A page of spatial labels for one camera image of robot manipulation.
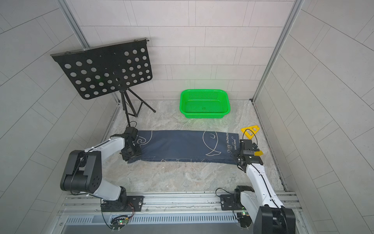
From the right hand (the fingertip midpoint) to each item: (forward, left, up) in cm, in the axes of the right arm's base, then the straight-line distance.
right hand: (235, 153), depth 86 cm
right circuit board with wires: (-32, +2, -4) cm, 32 cm away
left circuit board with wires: (-29, +60, +2) cm, 67 cm away
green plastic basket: (+44, +14, -1) cm, 46 cm away
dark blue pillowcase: (+9, +25, -5) cm, 27 cm away
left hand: (+6, +59, -3) cm, 59 cm away
